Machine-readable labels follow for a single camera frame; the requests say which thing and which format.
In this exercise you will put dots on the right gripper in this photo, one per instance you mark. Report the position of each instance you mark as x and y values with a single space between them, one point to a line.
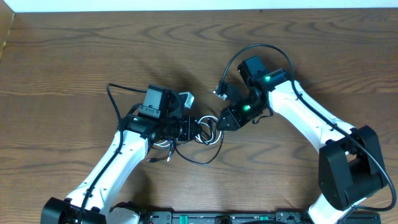
230 117

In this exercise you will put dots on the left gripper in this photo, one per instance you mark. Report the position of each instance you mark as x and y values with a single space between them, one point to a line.
193 129

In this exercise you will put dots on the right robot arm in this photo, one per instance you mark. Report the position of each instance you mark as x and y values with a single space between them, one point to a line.
350 162

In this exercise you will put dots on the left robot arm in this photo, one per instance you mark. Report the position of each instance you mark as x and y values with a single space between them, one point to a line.
159 117

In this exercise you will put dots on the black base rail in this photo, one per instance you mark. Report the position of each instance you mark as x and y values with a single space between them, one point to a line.
122 215

